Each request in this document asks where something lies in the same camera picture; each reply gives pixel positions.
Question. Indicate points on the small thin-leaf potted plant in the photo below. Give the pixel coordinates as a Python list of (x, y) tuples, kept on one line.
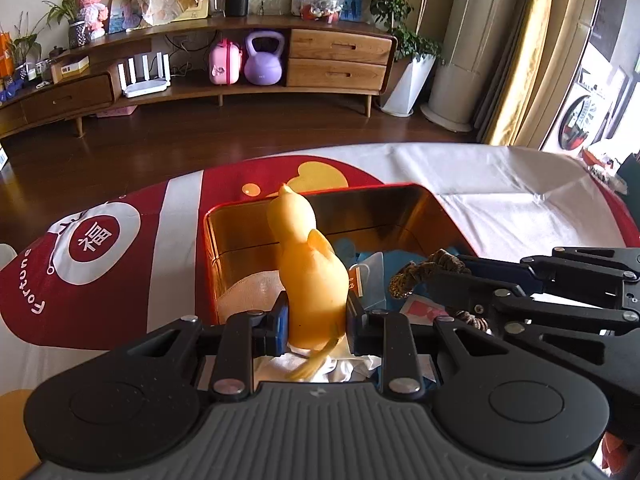
[(22, 67)]

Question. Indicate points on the white column air conditioner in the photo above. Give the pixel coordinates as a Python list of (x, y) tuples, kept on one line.
[(465, 45)]

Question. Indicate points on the plant in patterned pot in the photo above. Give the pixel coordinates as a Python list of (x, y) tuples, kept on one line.
[(79, 35)]

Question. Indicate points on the orange paper bag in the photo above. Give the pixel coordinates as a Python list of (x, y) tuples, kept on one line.
[(6, 55)]

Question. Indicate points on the brown patterned hair scrunchie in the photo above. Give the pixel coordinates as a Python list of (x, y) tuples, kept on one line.
[(405, 277)]

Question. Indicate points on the purple kettlebell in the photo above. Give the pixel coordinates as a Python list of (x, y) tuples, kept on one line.
[(265, 67)]

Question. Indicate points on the yellow curtain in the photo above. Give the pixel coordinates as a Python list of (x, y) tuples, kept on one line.
[(525, 60)]

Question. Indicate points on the white router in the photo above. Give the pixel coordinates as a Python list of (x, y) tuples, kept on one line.
[(145, 89)]

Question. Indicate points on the wooden TV cabinet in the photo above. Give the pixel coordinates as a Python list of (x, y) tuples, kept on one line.
[(335, 45)]

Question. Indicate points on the red and yellow printed tablecloth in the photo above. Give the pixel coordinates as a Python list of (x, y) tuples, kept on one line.
[(125, 300)]

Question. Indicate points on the blue bag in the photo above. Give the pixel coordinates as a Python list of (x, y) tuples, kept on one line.
[(355, 2)]

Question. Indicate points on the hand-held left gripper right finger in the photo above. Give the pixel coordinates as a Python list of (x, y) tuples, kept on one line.
[(356, 325)]

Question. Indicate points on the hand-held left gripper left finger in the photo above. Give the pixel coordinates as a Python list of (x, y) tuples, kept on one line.
[(281, 325)]

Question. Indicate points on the red tin box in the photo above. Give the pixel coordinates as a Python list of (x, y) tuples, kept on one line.
[(360, 210)]

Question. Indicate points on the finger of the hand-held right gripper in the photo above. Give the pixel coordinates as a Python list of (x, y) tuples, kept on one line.
[(500, 267), (550, 305)]

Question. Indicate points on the small white and yellow box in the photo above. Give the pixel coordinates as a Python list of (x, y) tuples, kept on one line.
[(70, 67)]

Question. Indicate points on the pink small case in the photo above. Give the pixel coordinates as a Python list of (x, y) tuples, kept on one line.
[(225, 65)]

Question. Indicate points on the large plant in white pot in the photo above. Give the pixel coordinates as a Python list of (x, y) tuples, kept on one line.
[(405, 85)]

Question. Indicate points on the white washing machine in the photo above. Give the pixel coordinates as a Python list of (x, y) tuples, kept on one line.
[(575, 122)]

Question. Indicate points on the pink plush toy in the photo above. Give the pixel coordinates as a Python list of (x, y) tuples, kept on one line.
[(92, 5)]

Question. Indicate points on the pink packet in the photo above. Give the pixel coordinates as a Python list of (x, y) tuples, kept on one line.
[(425, 307)]

